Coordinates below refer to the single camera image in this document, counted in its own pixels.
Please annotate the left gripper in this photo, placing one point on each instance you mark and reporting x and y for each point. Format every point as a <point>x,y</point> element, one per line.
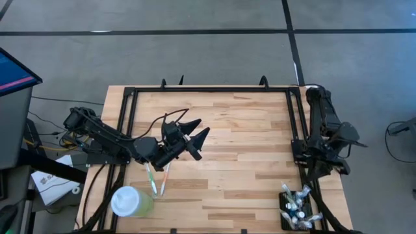
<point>169,152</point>

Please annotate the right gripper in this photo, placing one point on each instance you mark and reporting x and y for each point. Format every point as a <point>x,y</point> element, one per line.
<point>328,165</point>

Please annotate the green white toothbrush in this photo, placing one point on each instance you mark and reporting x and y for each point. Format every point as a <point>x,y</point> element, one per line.
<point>286,190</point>
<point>151,182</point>

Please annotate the purple white toothbrush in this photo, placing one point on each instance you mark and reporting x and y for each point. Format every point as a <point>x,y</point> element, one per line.
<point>312,219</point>

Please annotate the orange white toothbrush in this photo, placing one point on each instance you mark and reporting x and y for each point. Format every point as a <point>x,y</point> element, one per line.
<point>287,217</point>
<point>165,180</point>

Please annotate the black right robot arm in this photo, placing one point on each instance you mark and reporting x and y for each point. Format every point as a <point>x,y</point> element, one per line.
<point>320,113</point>

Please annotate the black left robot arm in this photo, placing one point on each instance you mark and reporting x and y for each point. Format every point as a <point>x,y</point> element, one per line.
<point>110,136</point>

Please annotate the grey stand leg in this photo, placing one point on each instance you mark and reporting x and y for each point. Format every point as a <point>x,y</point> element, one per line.
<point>406,125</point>

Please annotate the green disinfecting wipes canister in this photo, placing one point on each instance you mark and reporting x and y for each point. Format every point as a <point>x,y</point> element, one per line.
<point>130,201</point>

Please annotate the white tape roll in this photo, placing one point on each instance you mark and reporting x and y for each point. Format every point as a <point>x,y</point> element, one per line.
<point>73,190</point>

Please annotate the black support beam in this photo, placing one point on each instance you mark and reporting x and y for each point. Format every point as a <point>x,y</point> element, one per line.
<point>48,165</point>

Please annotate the white box with label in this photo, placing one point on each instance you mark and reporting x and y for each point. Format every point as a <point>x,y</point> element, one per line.
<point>52,182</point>

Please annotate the monitor with blue screen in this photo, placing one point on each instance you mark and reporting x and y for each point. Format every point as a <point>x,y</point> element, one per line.
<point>13,74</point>

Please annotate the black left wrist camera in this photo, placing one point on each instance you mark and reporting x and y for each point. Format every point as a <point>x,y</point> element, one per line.
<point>170,130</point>

